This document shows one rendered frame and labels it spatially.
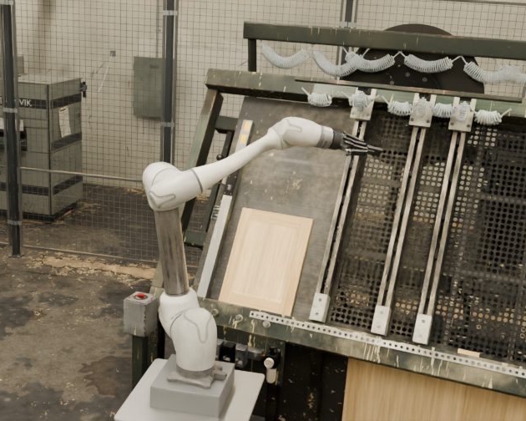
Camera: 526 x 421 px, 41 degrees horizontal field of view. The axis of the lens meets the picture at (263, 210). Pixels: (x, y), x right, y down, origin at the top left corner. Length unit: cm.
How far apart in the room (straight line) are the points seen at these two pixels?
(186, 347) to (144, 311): 60
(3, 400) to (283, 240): 198
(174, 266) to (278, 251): 74
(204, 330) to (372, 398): 114
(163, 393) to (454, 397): 140
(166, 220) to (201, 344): 50
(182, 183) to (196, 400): 84
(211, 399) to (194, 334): 26
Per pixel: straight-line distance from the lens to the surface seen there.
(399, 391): 355
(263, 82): 371
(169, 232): 281
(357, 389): 359
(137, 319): 339
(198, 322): 277
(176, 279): 289
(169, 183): 260
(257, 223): 351
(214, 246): 352
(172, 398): 285
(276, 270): 342
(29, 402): 445
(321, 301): 328
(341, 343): 326
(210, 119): 379
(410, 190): 335
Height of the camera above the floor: 228
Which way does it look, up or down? 16 degrees down
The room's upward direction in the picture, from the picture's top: 4 degrees clockwise
